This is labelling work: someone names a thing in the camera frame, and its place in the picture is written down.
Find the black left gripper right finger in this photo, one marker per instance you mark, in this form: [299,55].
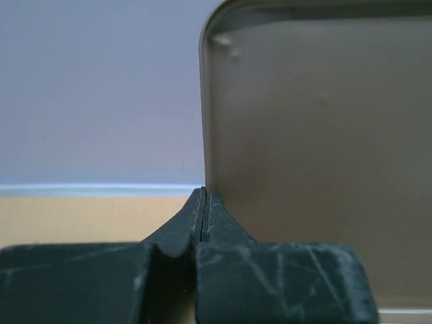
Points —
[239,280]

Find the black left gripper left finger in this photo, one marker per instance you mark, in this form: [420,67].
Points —
[151,281]

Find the brown tin lid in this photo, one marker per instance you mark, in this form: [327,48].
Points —
[317,127]

